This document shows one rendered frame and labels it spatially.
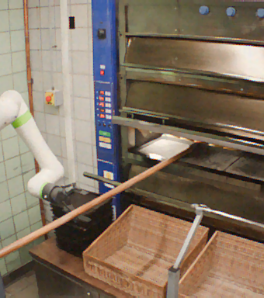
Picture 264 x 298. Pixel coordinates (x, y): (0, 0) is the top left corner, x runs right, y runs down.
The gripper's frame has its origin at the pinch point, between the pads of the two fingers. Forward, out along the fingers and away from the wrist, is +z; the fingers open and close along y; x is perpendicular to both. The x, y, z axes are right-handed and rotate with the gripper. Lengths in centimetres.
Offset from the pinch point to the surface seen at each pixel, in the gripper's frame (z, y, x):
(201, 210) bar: 42, 2, -30
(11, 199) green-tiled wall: -120, 48, -37
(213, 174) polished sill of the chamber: 28, 2, -68
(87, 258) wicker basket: -22, 49, -19
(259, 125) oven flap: 53, -31, -67
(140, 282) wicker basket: 15, 48, -19
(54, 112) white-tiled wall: -94, -16, -67
